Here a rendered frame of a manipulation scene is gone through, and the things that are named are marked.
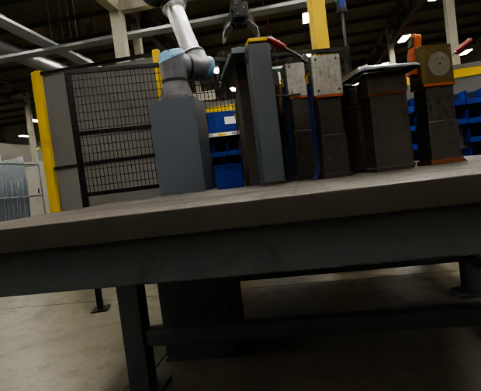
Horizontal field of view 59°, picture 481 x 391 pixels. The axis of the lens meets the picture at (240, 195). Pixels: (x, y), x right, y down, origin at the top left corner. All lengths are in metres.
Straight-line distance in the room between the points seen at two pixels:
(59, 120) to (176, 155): 2.79
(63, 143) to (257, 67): 3.31
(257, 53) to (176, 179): 0.70
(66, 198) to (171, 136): 2.74
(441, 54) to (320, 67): 0.38
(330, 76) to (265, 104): 0.21
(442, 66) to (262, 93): 0.55
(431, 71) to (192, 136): 0.94
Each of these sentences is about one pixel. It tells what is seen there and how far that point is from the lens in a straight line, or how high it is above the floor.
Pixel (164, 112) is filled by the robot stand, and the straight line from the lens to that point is 1.86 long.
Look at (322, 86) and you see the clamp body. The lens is 1.31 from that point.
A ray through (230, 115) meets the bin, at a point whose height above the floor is 1.13.
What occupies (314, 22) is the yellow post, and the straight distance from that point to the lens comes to 3.23.
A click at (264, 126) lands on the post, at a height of 0.88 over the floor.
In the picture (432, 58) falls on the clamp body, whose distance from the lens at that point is 1.48.
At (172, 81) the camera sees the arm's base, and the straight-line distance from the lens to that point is 1.92.
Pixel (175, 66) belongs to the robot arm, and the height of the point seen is 1.24.
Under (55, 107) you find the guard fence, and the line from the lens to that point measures 4.56.
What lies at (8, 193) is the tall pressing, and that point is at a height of 1.07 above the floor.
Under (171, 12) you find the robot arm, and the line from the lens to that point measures 2.22.
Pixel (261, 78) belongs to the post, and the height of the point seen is 1.03.
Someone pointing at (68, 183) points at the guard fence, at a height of 0.89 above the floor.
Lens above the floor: 0.73
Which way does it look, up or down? 2 degrees down
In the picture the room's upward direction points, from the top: 7 degrees counter-clockwise
